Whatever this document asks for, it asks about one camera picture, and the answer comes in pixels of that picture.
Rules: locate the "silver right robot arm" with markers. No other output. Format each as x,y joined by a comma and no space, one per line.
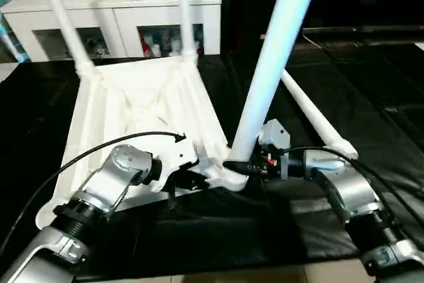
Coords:
351,190

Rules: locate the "red bottle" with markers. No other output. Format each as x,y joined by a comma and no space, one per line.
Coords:
146,44

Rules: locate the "white glass-door cabinet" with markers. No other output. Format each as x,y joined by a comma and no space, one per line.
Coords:
66,11

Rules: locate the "teal plastic object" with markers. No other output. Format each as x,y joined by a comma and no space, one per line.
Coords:
10,41

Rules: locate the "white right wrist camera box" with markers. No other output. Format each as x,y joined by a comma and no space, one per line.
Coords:
275,134

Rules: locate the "dark metal rail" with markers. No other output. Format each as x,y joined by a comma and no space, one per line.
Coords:
371,30

